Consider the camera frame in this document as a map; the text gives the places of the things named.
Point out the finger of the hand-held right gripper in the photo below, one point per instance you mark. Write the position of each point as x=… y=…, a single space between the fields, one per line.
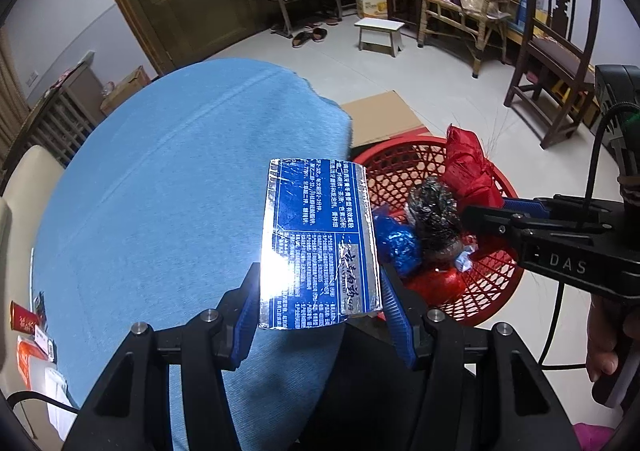
x=495 y=226
x=525 y=205

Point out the white tissue paper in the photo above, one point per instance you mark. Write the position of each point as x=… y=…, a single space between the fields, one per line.
x=57 y=396

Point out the blue and silver carton box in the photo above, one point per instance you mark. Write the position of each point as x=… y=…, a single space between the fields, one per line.
x=320 y=231

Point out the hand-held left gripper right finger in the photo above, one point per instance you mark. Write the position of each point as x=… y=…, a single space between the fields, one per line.
x=400 y=326

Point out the black plastic bag red tie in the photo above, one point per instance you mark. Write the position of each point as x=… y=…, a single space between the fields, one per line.
x=432 y=216

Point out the crumpled blue foil wrapper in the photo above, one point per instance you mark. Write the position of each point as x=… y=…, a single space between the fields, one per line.
x=397 y=246

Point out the cream leather sofa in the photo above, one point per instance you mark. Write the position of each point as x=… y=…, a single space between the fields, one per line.
x=25 y=181

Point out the dark wooden chair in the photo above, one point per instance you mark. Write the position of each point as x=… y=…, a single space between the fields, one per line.
x=555 y=51

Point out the brown cardboard box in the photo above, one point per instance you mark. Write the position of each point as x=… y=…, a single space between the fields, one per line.
x=127 y=91

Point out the wooden double door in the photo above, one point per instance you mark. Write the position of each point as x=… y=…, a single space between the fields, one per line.
x=200 y=11

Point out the white wall socket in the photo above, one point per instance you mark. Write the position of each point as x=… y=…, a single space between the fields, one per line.
x=33 y=77

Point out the white barcode carton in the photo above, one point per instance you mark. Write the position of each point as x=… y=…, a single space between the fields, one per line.
x=46 y=346

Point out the beige curtain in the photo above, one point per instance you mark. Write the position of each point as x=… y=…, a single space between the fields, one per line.
x=10 y=96

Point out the blue tablecloth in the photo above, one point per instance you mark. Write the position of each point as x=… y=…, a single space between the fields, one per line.
x=175 y=181

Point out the wooden slatted crib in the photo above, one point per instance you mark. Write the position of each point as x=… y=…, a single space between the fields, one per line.
x=55 y=121

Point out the blue flat box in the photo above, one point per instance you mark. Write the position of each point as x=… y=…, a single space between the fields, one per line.
x=530 y=11

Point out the small crumpled white wrapper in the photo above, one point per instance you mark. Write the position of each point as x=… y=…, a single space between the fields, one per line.
x=465 y=258

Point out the small white stool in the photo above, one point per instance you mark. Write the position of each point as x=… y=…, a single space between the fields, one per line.
x=380 y=25

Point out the red plastic mesh basket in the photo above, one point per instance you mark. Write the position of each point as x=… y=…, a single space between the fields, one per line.
x=395 y=153

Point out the flat brown cardboard sheet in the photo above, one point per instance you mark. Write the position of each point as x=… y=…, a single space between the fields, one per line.
x=385 y=121

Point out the dark slipper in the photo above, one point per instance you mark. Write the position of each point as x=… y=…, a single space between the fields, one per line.
x=301 y=38
x=319 y=34

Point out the red paper cup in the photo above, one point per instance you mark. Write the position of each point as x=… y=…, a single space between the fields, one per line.
x=22 y=318

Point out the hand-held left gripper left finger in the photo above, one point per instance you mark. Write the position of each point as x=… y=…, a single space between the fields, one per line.
x=247 y=321

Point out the pink cloth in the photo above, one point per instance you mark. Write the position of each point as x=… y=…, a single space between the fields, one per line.
x=592 y=438

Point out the person's right hand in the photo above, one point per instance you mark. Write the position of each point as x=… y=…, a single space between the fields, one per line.
x=605 y=341

